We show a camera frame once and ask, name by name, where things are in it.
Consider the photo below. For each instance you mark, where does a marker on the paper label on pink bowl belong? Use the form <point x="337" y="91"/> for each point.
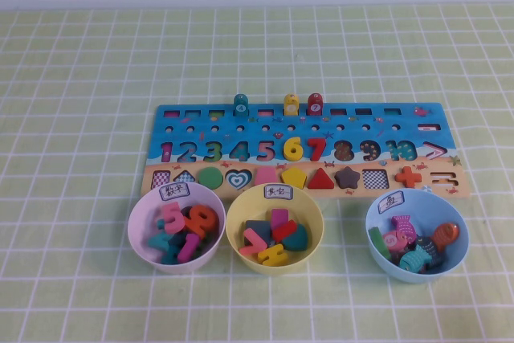
<point x="176" y="192"/>

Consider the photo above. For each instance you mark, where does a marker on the blue wooden puzzle board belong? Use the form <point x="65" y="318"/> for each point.
<point x="305" y="121"/>

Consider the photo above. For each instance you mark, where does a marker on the pink number five piece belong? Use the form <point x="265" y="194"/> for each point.
<point x="173" y="217"/>

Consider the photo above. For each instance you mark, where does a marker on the red fish peg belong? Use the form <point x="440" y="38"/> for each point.
<point x="315" y="104"/>

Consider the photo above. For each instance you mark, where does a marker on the pink greater-than sign piece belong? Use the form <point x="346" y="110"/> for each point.
<point x="253" y="242"/>

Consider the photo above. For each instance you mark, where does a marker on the teal heart piece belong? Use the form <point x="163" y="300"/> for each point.
<point x="298" y="239"/>

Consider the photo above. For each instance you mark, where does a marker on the green wooden fish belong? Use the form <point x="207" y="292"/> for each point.
<point x="378" y="242"/>

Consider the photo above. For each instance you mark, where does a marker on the magenta striped wooden fish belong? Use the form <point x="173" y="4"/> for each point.
<point x="405" y="225"/>

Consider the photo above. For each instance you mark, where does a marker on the yellow fish peg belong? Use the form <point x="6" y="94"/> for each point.
<point x="291" y="104"/>

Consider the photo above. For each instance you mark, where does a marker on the teal striped wooden fish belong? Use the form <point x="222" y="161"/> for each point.
<point x="413" y="261"/>

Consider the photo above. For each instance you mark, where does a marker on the pink trapezoid piece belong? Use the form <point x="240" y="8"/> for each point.
<point x="266" y="176"/>

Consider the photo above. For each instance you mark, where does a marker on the paper label on blue bowl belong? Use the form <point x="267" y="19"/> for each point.
<point x="391" y="201"/>

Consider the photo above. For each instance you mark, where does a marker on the navy wooden fish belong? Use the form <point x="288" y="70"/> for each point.
<point x="427" y="247"/>

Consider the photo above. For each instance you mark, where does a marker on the yellow pentagon piece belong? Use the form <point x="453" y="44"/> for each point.
<point x="294" y="177"/>

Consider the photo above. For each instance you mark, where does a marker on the orange number nine piece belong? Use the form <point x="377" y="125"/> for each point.
<point x="202" y="218"/>

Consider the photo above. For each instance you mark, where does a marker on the pink wooden fish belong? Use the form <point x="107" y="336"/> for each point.
<point x="391" y="240"/>

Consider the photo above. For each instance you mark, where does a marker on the pink plastic bowl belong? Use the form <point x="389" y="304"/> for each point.
<point x="140" y="222"/>

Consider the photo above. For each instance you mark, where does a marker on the red number seven piece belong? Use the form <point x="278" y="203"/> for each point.
<point x="318" y="148"/>

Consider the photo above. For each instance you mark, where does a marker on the grey shape piece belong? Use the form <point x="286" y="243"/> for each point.
<point x="257" y="228"/>

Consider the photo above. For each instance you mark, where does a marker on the paper label on yellow bowl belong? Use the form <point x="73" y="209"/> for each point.
<point x="278" y="192"/>

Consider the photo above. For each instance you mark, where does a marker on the brown star piece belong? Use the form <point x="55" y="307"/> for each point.
<point x="347" y="177"/>

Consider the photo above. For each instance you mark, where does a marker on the yellow equals sign piece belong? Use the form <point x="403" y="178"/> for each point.
<point x="271" y="255"/>

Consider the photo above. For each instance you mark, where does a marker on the magenta shape piece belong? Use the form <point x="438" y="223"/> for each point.
<point x="282" y="216"/>

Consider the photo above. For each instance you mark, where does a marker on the red triangle piece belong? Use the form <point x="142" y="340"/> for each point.
<point x="322" y="181"/>

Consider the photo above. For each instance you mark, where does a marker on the orange plus sign piece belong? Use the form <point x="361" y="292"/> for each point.
<point x="408" y="177"/>

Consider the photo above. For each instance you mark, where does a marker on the green circle piece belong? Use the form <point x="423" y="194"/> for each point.
<point x="211" y="177"/>

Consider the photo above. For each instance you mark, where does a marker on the teal fish peg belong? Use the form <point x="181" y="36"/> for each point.
<point x="241" y="104"/>

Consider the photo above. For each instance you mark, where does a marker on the teal number piece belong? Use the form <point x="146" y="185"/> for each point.
<point x="158" y="241"/>
<point x="169" y="257"/>

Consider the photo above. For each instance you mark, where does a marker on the magenta number one piece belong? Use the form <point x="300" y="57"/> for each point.
<point x="188" y="248"/>

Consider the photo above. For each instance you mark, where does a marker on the red shape piece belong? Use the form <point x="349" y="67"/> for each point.
<point x="286" y="229"/>

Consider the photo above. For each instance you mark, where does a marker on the yellow plastic bowl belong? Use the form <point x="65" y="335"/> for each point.
<point x="309" y="218"/>

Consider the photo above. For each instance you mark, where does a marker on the light blue plastic bowl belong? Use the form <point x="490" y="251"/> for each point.
<point x="433" y="206"/>

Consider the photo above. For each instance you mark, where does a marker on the orange wooden fish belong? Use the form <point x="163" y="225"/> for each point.
<point x="445" y="234"/>

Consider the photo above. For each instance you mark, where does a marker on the green checked tablecloth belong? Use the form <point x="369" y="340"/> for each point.
<point x="80" y="118"/>

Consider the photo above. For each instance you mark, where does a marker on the yellow number six piece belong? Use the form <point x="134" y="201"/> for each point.
<point x="292" y="150"/>

